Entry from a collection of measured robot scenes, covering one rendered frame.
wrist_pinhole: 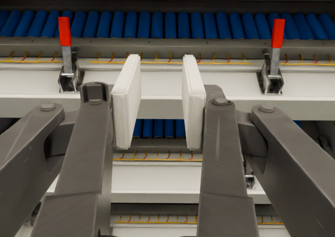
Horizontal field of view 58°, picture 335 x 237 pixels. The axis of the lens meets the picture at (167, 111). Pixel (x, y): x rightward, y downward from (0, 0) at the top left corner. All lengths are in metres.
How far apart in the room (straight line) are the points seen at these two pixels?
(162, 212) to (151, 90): 0.35
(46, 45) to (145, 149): 0.24
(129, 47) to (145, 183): 0.23
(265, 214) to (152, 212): 0.25
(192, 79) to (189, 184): 0.40
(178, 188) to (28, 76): 0.29
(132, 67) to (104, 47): 0.27
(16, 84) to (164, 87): 0.20
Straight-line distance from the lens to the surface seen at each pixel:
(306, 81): 0.46
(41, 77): 0.45
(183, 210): 0.69
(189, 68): 0.17
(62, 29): 0.41
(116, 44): 0.44
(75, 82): 0.41
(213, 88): 0.16
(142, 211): 0.69
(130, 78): 0.16
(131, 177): 0.54
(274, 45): 0.41
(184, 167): 0.55
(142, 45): 0.43
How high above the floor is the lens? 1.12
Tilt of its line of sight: 37 degrees down
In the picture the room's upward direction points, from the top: 1 degrees clockwise
